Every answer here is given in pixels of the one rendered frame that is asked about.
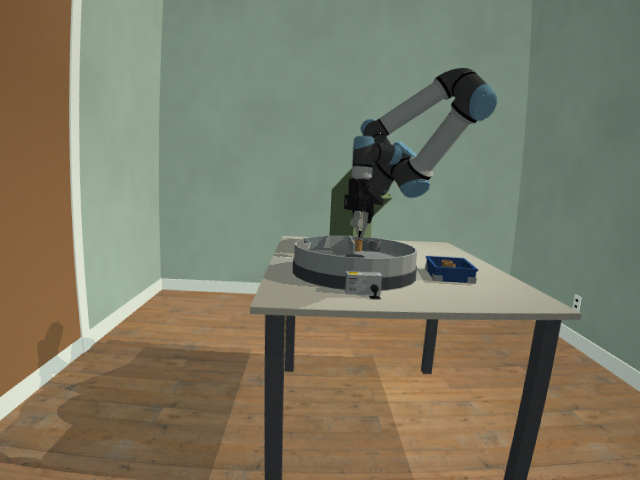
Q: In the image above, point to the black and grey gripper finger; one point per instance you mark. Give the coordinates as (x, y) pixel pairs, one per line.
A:
(365, 219)
(353, 222)

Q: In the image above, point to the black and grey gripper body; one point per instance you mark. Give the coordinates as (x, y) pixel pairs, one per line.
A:
(361, 201)

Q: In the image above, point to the blue crate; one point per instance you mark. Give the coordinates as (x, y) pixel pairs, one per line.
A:
(466, 274)

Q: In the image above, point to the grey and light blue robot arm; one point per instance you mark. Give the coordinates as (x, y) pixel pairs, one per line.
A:
(473, 96)

